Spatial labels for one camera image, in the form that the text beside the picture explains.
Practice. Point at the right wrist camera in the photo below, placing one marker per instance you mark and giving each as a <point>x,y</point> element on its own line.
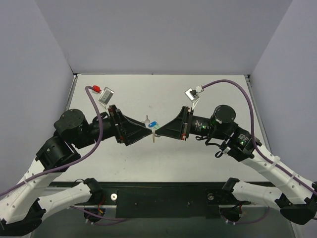
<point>193,94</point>

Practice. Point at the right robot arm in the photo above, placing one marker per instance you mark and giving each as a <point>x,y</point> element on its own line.
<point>292,195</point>

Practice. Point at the blue key tag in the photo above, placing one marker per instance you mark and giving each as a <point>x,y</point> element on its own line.
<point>152,124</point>

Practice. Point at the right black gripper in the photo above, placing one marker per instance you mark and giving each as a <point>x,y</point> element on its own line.
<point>185,123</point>

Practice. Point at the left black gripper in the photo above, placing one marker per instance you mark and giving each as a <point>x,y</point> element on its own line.
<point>118,125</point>

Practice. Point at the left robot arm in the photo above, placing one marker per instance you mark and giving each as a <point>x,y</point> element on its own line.
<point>24,209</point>

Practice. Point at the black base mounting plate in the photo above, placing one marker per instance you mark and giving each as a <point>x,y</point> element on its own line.
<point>167,199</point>

